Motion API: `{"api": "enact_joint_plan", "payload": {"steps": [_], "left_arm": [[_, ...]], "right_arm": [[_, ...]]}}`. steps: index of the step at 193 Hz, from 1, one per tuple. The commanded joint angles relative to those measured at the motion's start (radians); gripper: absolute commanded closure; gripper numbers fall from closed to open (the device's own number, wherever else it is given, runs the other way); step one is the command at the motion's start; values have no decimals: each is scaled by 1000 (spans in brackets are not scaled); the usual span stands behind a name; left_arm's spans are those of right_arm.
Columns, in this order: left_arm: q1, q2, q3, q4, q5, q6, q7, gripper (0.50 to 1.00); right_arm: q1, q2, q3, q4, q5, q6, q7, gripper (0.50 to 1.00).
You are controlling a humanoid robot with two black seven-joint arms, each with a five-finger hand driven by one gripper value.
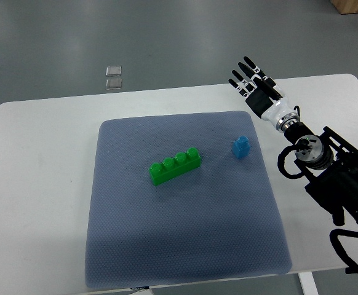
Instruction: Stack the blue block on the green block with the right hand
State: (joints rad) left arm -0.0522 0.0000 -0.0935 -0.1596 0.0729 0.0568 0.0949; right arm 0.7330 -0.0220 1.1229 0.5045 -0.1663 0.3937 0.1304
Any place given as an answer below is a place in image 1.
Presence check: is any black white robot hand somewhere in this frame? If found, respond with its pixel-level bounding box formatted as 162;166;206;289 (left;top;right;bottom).
228;56;300;133

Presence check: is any blue toy block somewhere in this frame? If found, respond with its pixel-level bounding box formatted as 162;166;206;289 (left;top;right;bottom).
231;136;251;159

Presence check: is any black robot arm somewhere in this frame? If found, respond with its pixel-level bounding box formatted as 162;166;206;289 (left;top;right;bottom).
277;107;358;274

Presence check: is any green four-stud toy block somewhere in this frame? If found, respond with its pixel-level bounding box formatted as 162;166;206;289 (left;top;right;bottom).
149;147;201;186

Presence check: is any wooden box corner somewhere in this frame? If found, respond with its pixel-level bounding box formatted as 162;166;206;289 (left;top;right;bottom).
330;0;358;15

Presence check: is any blue-grey mesh mat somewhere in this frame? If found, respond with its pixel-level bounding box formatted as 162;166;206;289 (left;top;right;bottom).
86;111;292;289

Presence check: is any upper metal floor plate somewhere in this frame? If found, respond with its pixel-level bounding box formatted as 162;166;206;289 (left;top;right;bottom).
106;65;122;77

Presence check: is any white table leg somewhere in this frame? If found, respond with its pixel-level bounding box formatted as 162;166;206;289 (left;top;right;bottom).
298;272;319;295

